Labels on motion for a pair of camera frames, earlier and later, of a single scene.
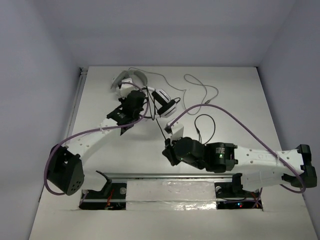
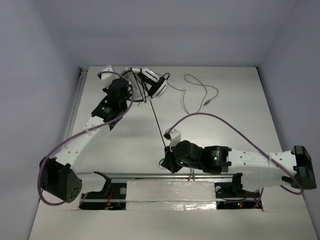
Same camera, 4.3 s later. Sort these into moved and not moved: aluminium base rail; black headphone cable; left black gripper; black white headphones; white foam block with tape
Moved: black headphone cable; black white headphones; left black gripper
Not moved: aluminium base rail; white foam block with tape
